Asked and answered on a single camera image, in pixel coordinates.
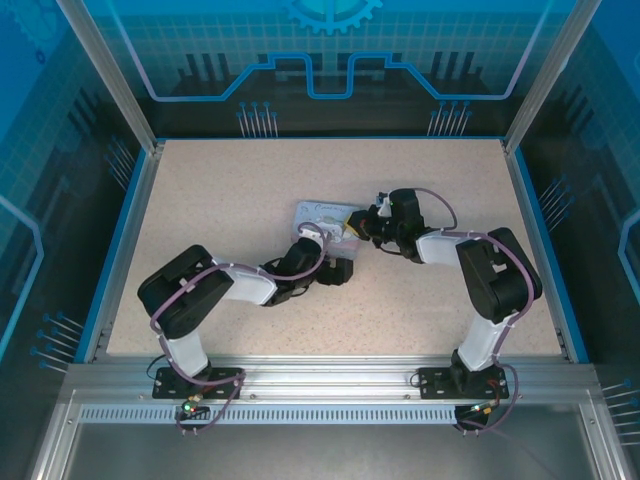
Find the aluminium side rail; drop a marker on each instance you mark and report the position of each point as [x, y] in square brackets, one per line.
[127, 250]
[536, 250]

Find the grey metal tray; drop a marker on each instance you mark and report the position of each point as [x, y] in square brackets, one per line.
[325, 450]

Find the aluminium frame post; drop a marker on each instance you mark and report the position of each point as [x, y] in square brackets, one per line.
[540, 85]
[115, 85]

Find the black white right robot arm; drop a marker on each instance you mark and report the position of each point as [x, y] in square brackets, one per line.
[500, 280]

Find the small LED connector board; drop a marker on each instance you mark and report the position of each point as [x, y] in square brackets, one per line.
[192, 406]
[482, 409]

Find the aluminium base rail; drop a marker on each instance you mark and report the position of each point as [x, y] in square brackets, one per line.
[325, 375]

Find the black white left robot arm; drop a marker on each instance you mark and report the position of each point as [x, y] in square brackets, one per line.
[180, 292]

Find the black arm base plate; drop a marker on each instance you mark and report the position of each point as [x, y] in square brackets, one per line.
[225, 376]
[431, 382]

